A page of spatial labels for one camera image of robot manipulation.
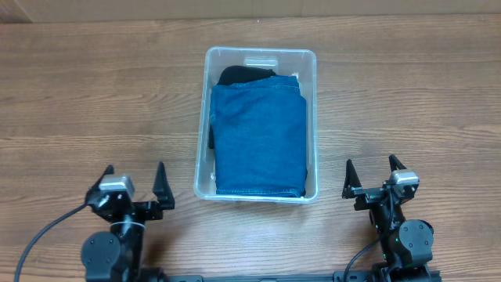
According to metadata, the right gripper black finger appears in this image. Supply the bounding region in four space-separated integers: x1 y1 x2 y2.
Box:
388 154 406 172
341 159 362 199

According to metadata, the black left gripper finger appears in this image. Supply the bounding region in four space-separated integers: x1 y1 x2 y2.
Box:
85 164 114 200
153 161 175 210

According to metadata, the blue denim cloth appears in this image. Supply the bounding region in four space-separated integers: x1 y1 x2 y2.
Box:
210 75 308 198

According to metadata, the black cloth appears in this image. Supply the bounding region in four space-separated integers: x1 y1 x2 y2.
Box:
208 65 277 149

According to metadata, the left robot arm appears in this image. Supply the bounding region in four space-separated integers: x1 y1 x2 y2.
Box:
81 162 175 282

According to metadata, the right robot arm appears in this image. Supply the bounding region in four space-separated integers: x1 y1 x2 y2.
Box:
81 155 441 282

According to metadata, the clear plastic storage bin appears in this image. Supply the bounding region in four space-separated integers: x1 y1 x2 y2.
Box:
193 46 319 204

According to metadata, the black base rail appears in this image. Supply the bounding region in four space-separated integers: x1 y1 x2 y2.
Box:
144 270 442 282

